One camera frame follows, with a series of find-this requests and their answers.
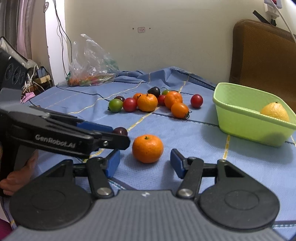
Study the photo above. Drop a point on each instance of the person's left hand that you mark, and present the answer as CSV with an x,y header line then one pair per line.
x,y
17,179

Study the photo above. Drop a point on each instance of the orange mandarin in pile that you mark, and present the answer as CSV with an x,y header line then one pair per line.
x,y
147,102

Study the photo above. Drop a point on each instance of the orange mandarin behind pile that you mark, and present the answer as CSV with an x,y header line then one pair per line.
x,y
171,98

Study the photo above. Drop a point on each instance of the black tape strip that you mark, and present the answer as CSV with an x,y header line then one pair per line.
x,y
260,17

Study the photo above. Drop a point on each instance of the green cherry tomato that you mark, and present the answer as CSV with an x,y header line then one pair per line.
x,y
115,105

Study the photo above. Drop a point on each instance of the orange mandarin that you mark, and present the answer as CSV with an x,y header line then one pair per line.
x,y
147,102
147,148
171,98

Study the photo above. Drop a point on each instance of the green plastic basket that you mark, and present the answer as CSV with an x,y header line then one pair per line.
x,y
238,111

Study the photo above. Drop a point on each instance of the dark plum tomato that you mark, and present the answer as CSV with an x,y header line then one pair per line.
x,y
154,91

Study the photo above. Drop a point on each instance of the white power strip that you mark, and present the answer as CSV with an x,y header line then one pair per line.
x,y
271,7

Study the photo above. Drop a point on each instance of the small red tomato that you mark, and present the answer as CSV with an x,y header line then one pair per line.
x,y
161,100

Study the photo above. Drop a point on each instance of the blue tablecloth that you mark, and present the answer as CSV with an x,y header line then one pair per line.
x,y
199,135

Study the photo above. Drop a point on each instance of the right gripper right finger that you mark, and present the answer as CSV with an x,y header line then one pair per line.
x,y
224,194

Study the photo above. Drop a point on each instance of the small orange tomato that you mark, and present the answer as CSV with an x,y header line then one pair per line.
x,y
137,95

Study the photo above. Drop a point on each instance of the dark tomato behind green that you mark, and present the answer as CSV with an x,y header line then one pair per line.
x,y
120,98

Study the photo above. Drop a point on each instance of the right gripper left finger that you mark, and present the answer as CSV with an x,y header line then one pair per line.
x,y
64,194

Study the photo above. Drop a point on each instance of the yellow lemon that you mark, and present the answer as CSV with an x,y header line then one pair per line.
x,y
275,110

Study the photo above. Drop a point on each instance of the lone red cherry tomato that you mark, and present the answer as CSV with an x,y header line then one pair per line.
x,y
196,101

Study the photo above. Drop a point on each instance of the clear plastic bag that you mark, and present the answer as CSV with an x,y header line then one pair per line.
x,y
91,64

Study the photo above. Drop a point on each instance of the dark purple cherry tomato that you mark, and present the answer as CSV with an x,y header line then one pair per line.
x,y
120,131

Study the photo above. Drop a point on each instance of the green tomato at back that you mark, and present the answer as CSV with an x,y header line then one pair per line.
x,y
165,92

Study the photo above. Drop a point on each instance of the brown seat cushion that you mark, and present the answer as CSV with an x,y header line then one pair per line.
x,y
263,57

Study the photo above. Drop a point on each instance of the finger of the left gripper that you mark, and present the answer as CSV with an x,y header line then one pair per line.
x,y
75,121
75,142

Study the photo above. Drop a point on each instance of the orange tomato with stem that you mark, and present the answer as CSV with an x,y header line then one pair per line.
x,y
180,110

